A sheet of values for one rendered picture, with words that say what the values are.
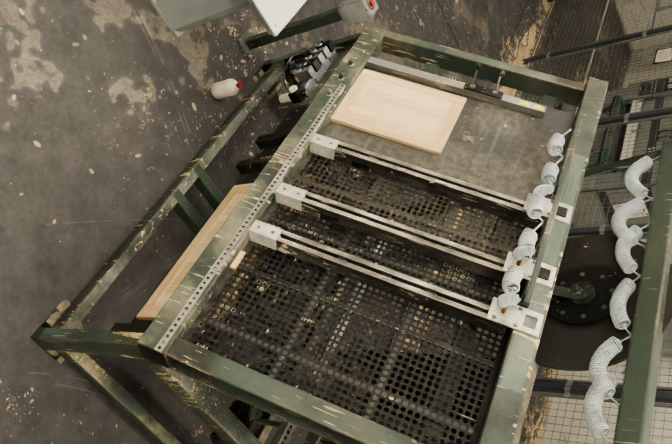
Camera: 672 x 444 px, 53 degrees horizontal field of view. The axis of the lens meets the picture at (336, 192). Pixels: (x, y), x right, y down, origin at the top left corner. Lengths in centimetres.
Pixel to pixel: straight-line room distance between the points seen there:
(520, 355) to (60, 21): 253
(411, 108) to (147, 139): 138
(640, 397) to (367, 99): 181
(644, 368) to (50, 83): 282
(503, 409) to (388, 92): 175
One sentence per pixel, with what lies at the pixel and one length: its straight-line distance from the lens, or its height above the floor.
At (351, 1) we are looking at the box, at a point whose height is 86.
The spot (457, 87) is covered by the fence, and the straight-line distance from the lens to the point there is 353.
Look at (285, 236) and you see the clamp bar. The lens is 274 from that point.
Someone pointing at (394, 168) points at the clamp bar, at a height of 127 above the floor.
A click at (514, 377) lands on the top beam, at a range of 245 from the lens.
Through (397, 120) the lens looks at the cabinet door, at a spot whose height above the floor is 114.
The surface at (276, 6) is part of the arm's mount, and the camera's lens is 338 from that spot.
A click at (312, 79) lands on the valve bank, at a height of 74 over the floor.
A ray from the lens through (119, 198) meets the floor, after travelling 350.
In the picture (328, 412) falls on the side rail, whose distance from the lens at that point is 236.
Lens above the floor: 290
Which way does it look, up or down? 38 degrees down
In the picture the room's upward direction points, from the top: 83 degrees clockwise
